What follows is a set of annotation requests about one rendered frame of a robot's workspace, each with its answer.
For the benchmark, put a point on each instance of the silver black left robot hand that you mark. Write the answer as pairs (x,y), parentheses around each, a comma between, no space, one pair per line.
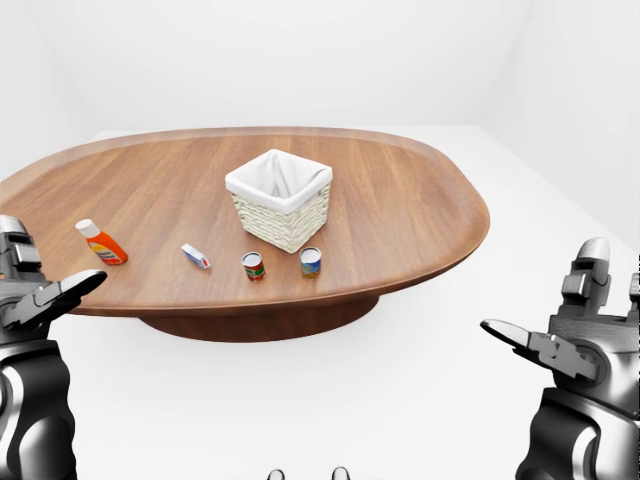
(27,300)

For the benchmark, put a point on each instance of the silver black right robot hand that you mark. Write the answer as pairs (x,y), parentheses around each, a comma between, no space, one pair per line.
(585,345)

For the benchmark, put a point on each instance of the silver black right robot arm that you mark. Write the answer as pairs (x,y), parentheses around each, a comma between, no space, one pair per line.
(575,440)

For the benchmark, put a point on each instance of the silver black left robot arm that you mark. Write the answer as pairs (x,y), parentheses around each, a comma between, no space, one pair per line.
(35,415)

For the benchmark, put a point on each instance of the white lined wicker basket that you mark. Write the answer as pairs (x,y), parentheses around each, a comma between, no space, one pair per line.
(280,197)

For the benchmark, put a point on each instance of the orange bottle with white cap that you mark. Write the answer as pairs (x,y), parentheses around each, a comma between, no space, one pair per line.
(102,244)

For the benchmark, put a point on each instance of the small white blue box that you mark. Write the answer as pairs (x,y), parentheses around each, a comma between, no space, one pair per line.
(195,256)

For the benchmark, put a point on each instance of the round dark wooden table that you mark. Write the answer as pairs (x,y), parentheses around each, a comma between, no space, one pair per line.
(400,215)

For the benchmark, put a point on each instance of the red green labelled tin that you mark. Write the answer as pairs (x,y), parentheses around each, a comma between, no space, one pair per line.
(253,266)

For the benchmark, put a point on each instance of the small dark rounded shape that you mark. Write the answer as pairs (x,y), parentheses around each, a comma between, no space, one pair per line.
(275,475)
(341,473)

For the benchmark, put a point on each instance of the blue yellow labelled tin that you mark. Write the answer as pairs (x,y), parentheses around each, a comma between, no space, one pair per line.
(310,263)

